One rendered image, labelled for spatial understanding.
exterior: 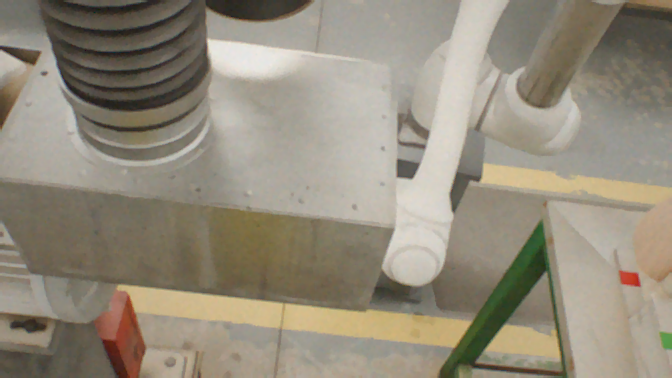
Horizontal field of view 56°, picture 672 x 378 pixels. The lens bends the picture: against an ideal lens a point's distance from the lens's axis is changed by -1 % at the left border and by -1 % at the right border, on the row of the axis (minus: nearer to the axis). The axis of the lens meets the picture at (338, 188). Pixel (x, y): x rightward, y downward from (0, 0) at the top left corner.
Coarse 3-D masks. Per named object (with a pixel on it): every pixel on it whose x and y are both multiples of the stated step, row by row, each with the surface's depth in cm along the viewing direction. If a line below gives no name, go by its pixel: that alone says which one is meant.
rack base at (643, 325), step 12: (660, 300) 105; (636, 312) 110; (648, 312) 106; (660, 312) 104; (636, 324) 109; (648, 324) 106; (660, 324) 102; (636, 336) 109; (648, 336) 105; (636, 348) 108; (648, 348) 105; (660, 348) 101; (636, 360) 108; (648, 360) 104; (660, 360) 101; (648, 372) 104; (660, 372) 100
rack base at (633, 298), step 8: (616, 248) 121; (616, 256) 120; (624, 256) 120; (632, 256) 120; (624, 264) 119; (632, 264) 119; (624, 288) 116; (632, 288) 116; (640, 288) 116; (624, 296) 115; (632, 296) 115; (640, 296) 115; (624, 304) 115; (632, 304) 114; (640, 304) 114; (632, 312) 113
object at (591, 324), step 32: (544, 224) 126; (576, 224) 125; (608, 224) 126; (544, 256) 127; (576, 256) 120; (608, 256) 121; (576, 288) 116; (608, 288) 116; (576, 320) 112; (608, 320) 112; (576, 352) 108; (608, 352) 109
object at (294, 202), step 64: (256, 64) 54; (320, 64) 55; (384, 64) 60; (64, 128) 48; (256, 128) 50; (320, 128) 51; (384, 128) 52; (0, 192) 46; (64, 192) 45; (128, 192) 45; (192, 192) 46; (256, 192) 46; (320, 192) 47; (384, 192) 48; (64, 256) 52; (128, 256) 52; (192, 256) 51; (256, 256) 50; (320, 256) 50; (384, 256) 49
